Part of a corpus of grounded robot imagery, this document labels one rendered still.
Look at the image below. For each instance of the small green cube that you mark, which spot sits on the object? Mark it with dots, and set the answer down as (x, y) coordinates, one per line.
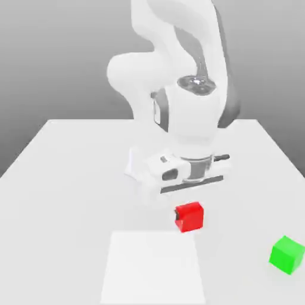
(286, 255)

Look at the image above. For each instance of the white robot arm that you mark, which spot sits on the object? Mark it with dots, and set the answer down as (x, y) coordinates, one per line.
(190, 124)

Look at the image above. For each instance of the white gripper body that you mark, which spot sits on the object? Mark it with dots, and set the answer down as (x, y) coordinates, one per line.
(190, 187)

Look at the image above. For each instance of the small red cube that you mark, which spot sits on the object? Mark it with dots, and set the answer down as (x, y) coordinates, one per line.
(190, 216)

